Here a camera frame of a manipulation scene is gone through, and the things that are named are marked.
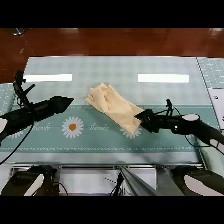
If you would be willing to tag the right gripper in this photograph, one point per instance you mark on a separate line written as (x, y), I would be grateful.
(160, 123)

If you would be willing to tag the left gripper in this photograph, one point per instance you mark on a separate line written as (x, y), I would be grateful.
(48, 106)

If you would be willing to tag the cream T-shirt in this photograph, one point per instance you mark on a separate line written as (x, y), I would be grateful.
(113, 106)

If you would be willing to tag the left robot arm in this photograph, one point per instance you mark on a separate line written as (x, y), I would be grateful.
(16, 118)

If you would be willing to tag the pale green garment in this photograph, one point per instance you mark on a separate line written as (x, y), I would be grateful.
(213, 158)

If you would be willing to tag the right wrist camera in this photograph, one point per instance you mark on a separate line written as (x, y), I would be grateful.
(169, 106)

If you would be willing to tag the silver frame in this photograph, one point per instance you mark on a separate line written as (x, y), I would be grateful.
(143, 183)

